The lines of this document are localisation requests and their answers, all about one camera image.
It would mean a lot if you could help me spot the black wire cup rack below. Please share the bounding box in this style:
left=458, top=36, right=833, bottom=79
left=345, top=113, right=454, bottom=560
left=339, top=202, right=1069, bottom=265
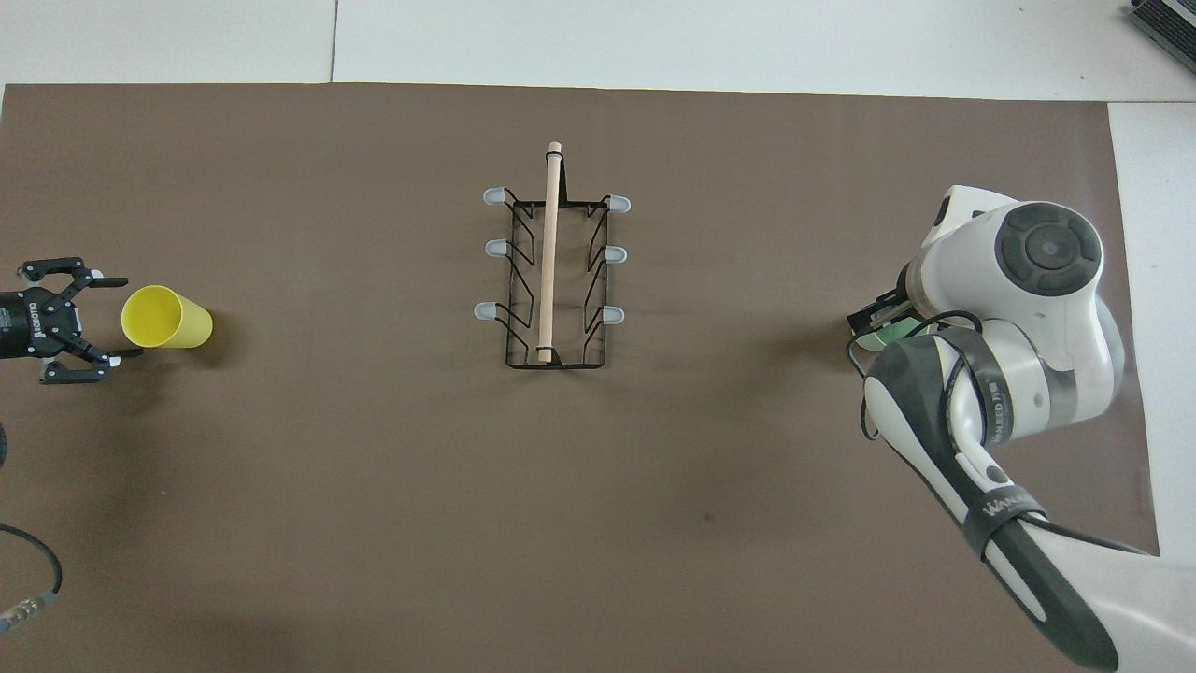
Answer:
left=474, top=141, right=633, bottom=371

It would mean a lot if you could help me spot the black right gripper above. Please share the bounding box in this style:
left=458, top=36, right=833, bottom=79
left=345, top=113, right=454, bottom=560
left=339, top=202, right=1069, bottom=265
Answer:
left=847, top=285, right=912, bottom=335

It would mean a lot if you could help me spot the grey ribbed device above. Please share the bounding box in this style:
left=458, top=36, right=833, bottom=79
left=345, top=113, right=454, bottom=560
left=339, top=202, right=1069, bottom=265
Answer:
left=1126, top=0, right=1196, bottom=48

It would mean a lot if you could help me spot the yellow plastic cup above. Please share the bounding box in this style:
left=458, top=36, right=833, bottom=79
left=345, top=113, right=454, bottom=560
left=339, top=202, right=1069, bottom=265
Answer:
left=121, top=285, right=214, bottom=351

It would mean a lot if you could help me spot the green plastic cup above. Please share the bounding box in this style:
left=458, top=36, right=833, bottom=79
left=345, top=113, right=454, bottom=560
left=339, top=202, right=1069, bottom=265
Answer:
left=855, top=318, right=940, bottom=352

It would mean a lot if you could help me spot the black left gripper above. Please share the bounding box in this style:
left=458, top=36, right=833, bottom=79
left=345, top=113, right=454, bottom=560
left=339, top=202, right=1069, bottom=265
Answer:
left=0, top=258, right=143, bottom=385

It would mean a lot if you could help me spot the brown table mat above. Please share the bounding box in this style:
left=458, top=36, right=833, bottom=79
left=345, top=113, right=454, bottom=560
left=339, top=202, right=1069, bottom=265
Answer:
left=0, top=82, right=1176, bottom=673

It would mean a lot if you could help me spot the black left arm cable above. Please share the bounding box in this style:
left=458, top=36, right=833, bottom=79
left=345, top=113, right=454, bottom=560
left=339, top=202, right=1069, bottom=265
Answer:
left=0, top=523, right=64, bottom=637

